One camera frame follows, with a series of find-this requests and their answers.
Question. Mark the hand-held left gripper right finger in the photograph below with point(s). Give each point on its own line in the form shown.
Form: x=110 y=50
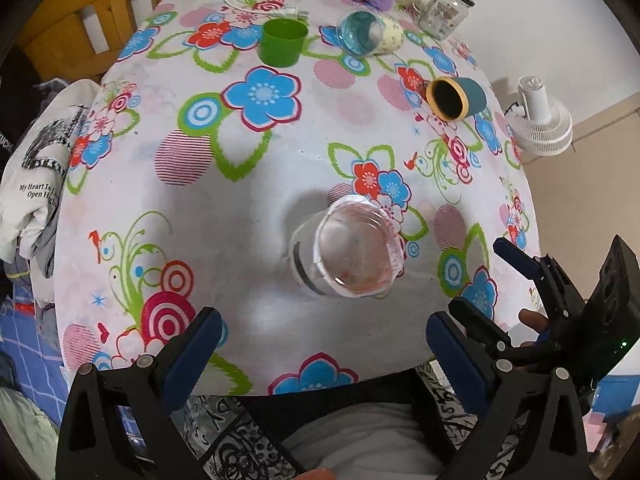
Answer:
x=457 y=360

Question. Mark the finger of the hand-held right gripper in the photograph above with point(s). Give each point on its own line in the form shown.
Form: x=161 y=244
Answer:
x=475 y=321
x=517 y=259

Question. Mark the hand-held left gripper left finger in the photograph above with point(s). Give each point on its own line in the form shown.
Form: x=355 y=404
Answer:
x=192 y=347

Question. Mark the clear plastic cup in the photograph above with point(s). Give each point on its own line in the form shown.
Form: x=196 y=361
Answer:
x=352 y=247

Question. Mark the teal cup with orange rim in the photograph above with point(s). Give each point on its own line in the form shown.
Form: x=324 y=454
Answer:
x=457 y=97

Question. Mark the blue and cream cup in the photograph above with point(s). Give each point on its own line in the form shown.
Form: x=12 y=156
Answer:
x=365 y=32

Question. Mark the green plastic cup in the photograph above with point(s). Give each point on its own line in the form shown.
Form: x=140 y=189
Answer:
x=281 y=42

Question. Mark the person's right hand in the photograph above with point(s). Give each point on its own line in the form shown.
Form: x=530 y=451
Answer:
x=531 y=317

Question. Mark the person's patterned clothing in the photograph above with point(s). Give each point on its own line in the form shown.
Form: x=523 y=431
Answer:
x=350 y=440

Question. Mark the small white fan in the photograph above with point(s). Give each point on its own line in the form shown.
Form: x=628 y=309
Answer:
x=542 y=125

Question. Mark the floral tablecloth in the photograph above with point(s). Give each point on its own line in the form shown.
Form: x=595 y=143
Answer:
x=240 y=210

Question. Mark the blue checked blanket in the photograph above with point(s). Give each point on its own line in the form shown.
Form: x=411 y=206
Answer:
x=32 y=355

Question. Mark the white printed shirt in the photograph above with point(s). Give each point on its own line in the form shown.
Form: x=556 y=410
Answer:
x=42 y=170

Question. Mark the glass jar mug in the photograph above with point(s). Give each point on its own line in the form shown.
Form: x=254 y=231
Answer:
x=444 y=12

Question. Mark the dark cloth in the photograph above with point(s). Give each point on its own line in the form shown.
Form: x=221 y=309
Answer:
x=12 y=110

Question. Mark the wooden chair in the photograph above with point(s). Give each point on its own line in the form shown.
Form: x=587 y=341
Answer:
x=85 y=25

